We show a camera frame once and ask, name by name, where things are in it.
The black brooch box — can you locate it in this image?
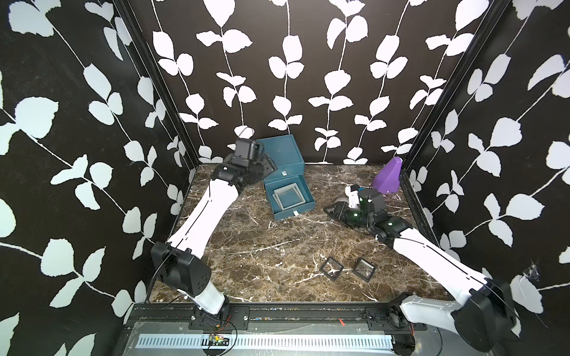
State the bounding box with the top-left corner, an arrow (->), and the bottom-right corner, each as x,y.
352,258 -> 376,283
319,257 -> 344,282

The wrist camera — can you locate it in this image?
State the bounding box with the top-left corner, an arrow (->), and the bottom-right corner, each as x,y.
234,138 -> 263,161
345,185 -> 360,209

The purple wedge-shaped object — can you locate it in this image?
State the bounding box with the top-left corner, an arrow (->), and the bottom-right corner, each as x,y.
372,157 -> 402,194

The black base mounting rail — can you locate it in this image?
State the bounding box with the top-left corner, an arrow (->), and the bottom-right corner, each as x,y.
126,302 -> 454,334

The teal three-drawer cabinet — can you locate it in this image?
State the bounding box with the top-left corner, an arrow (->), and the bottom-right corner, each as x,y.
259,134 -> 316,221

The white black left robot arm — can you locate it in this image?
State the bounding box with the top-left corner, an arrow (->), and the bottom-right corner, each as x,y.
151,153 -> 277,320

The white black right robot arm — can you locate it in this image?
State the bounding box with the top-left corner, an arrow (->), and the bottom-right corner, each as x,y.
324,185 -> 517,352

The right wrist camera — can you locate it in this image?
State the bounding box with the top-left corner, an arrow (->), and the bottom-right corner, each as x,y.
345,185 -> 360,209

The gray brooch box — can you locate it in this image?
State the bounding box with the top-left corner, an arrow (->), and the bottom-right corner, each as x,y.
273,183 -> 307,211

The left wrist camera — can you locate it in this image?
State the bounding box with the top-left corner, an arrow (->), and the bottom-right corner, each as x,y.
234,138 -> 263,161

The white perforated rail strip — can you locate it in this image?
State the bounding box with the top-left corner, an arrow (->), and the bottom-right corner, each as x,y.
134,334 -> 393,352

